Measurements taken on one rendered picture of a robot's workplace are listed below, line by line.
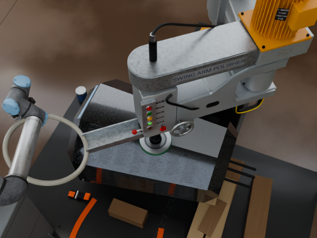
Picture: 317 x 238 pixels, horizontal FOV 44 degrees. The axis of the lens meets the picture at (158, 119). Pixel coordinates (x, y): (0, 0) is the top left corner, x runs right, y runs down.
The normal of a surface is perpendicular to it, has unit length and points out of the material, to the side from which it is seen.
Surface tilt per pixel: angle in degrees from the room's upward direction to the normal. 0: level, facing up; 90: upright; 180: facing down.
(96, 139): 0
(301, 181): 0
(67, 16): 0
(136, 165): 45
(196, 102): 90
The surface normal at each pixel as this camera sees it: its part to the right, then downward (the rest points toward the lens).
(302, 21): 0.32, 0.81
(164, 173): -0.22, 0.20
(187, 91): -0.07, -0.51
